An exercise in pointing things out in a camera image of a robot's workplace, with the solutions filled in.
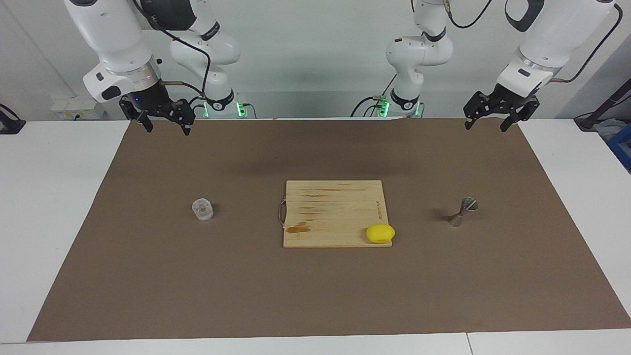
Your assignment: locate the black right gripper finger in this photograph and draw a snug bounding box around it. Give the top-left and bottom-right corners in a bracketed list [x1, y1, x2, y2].
[167, 99, 196, 136]
[119, 95, 154, 133]

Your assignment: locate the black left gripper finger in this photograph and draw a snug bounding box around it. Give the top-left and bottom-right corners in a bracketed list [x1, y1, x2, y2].
[500, 95, 540, 133]
[463, 91, 496, 130]

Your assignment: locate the small clear glass cup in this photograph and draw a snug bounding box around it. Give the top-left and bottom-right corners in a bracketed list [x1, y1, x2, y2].
[192, 198, 214, 221]

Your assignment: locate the steel double jigger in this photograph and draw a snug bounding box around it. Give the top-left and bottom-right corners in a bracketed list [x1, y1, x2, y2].
[448, 197, 479, 227]

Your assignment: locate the black stand leg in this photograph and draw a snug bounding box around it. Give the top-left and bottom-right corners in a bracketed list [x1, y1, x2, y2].
[574, 79, 631, 131]

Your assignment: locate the yellow lemon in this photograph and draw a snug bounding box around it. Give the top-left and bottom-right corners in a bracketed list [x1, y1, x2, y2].
[366, 223, 396, 245]

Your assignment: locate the brown table mat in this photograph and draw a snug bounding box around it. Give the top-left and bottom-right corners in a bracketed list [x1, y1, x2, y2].
[27, 117, 631, 342]

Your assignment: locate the black base cable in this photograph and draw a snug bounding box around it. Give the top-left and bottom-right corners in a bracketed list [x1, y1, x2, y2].
[350, 74, 398, 118]
[183, 95, 208, 120]

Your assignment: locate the black right arm gripper cable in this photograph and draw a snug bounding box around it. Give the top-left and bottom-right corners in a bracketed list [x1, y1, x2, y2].
[132, 0, 212, 97]

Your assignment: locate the black arm gripper cable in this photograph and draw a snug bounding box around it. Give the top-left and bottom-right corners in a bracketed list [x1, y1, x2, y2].
[444, 0, 623, 83]
[132, 0, 212, 97]

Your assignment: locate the white wall socket box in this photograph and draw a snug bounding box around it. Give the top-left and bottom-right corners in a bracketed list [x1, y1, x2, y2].
[51, 96, 105, 120]

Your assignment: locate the black left arm gripper cable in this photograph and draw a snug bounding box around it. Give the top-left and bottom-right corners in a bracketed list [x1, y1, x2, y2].
[444, 0, 623, 83]

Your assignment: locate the black clamp mount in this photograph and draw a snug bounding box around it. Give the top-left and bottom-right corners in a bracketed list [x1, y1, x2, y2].
[0, 104, 26, 135]

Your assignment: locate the bamboo cutting board with handle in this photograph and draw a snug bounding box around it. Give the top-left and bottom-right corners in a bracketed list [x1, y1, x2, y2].
[279, 180, 393, 249]

